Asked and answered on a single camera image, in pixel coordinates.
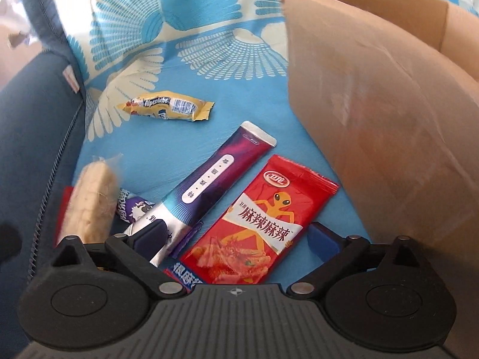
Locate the small purple candy packet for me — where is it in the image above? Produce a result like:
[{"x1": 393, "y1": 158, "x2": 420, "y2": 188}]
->
[{"x1": 116, "y1": 189, "x2": 155, "y2": 224}]

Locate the puffed rice bar packet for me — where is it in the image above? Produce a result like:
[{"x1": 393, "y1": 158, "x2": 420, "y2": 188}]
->
[{"x1": 56, "y1": 154, "x2": 122, "y2": 244}]

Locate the red spicy snack packet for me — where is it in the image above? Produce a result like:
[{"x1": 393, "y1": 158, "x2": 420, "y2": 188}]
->
[{"x1": 165, "y1": 155, "x2": 339, "y2": 290}]

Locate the yellow Alpenliebe candy pack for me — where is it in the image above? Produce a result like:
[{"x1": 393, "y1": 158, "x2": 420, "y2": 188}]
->
[{"x1": 116, "y1": 91, "x2": 214, "y2": 121}]

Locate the dark red square snack packet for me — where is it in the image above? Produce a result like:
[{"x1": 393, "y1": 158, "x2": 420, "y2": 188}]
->
[{"x1": 54, "y1": 185, "x2": 74, "y2": 245}]

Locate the brown cardboard box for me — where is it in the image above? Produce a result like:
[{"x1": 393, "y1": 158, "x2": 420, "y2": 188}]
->
[{"x1": 282, "y1": 0, "x2": 478, "y2": 358}]

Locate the blue fan-pattern sofa cover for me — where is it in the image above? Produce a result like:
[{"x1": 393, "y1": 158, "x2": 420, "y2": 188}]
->
[{"x1": 54, "y1": 0, "x2": 478, "y2": 287}]

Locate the grey sheet on backrest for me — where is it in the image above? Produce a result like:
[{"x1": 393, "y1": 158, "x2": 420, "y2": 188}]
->
[{"x1": 0, "y1": 0, "x2": 38, "y2": 49}]

